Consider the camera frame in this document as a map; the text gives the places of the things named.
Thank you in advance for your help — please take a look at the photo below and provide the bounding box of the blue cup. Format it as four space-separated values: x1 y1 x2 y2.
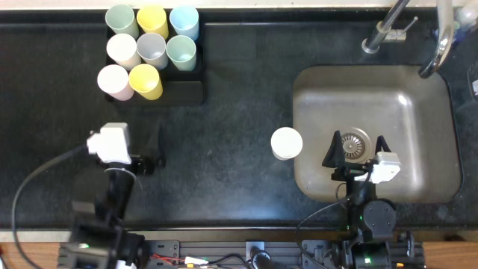
169 5 200 41

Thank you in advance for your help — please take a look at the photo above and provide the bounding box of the steel tap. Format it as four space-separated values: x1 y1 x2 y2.
361 0 456 79

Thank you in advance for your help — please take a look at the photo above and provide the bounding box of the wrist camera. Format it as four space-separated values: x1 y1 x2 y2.
353 151 402 185
86 122 133 165

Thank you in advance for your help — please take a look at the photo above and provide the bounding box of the black cable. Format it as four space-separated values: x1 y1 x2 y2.
10 143 90 269
295 170 374 269

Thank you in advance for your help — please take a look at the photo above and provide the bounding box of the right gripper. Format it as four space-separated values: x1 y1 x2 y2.
321 129 392 182

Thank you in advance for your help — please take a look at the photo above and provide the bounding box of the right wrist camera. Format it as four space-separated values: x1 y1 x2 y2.
353 151 402 185

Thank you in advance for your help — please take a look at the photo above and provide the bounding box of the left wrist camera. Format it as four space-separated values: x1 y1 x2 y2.
86 122 133 165

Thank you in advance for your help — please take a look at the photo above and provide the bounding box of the steel sink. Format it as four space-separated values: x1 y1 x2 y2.
292 65 464 205

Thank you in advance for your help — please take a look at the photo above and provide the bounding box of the green cup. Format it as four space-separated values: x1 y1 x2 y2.
165 34 198 72
105 4 140 40

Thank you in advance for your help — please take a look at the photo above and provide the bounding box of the yellow cup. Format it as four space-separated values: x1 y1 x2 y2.
128 63 164 101
136 4 170 40

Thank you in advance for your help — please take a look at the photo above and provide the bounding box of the grey cup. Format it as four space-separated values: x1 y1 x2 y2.
136 32 169 70

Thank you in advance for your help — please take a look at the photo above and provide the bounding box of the black tray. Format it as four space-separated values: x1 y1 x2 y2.
104 10 205 106

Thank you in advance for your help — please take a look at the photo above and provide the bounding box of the white cup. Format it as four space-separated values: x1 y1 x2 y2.
270 126 304 161
105 33 142 71

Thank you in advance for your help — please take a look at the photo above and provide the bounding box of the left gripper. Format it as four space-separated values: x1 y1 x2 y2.
128 122 168 176

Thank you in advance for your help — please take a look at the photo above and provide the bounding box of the pink cup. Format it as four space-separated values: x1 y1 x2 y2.
96 64 134 102

